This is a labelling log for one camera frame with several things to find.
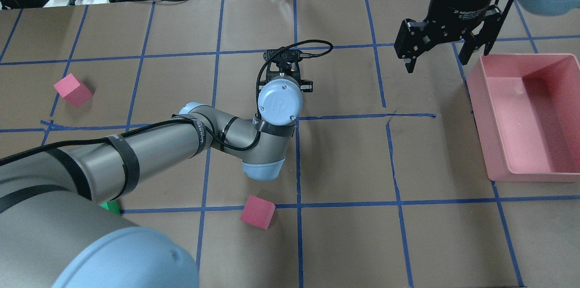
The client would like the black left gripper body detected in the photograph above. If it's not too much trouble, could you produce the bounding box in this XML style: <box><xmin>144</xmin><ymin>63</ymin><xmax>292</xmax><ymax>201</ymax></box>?
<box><xmin>266</xmin><ymin>60</ymin><xmax>314</xmax><ymax>93</ymax></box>

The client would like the pink plastic bin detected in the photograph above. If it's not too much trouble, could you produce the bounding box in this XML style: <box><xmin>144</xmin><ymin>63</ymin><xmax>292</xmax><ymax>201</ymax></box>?
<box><xmin>467</xmin><ymin>53</ymin><xmax>580</xmax><ymax>182</ymax></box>

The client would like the pink cube near centre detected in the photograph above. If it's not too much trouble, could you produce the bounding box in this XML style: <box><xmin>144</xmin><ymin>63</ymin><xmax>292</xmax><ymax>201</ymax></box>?
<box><xmin>240</xmin><ymin>195</ymin><xmax>276</xmax><ymax>230</ymax></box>

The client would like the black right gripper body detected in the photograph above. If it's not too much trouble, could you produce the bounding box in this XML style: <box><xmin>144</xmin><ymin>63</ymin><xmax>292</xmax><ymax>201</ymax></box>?
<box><xmin>394</xmin><ymin>0</ymin><xmax>515</xmax><ymax>61</ymax></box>

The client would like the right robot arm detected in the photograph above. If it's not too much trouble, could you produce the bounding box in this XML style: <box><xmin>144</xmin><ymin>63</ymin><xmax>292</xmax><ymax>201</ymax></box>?
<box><xmin>394</xmin><ymin>0</ymin><xmax>580</xmax><ymax>73</ymax></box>

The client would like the pink cube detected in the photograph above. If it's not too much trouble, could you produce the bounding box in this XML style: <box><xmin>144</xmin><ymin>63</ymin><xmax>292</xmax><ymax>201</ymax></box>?
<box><xmin>53</xmin><ymin>74</ymin><xmax>93</xmax><ymax>108</ymax></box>
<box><xmin>240</xmin><ymin>195</ymin><xmax>276</xmax><ymax>230</ymax></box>

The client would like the green cube near left arm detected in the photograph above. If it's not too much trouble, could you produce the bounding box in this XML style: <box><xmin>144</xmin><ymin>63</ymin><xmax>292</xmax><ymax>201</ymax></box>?
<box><xmin>100</xmin><ymin>201</ymin><xmax>121</xmax><ymax>216</ymax></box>

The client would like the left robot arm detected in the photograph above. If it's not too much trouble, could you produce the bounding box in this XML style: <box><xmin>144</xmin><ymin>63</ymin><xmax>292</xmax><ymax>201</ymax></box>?
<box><xmin>1</xmin><ymin>57</ymin><xmax>313</xmax><ymax>288</ymax></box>

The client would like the pink cube far side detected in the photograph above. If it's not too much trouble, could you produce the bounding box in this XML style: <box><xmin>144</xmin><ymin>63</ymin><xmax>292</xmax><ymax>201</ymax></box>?
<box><xmin>53</xmin><ymin>74</ymin><xmax>93</xmax><ymax>108</ymax></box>

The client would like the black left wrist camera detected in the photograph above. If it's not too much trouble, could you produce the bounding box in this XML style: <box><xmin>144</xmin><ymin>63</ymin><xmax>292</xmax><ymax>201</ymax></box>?
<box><xmin>262</xmin><ymin>49</ymin><xmax>303</xmax><ymax>67</ymax></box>

